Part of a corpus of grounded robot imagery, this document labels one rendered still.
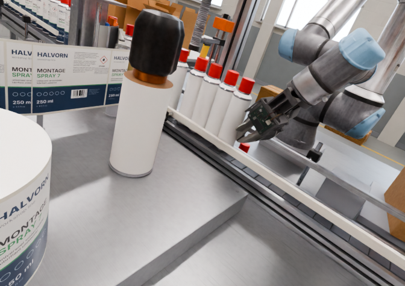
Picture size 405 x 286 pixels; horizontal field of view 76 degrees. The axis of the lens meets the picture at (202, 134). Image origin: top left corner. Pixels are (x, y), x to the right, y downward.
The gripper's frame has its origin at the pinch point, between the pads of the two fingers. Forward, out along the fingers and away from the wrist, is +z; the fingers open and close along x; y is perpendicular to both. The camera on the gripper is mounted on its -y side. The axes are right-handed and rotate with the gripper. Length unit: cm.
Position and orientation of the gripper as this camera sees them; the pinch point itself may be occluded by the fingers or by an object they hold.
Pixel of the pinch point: (241, 137)
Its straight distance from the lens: 70.3
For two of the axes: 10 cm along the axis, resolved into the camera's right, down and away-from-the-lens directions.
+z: -6.1, 5.1, 6.1
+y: -6.2, 1.6, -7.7
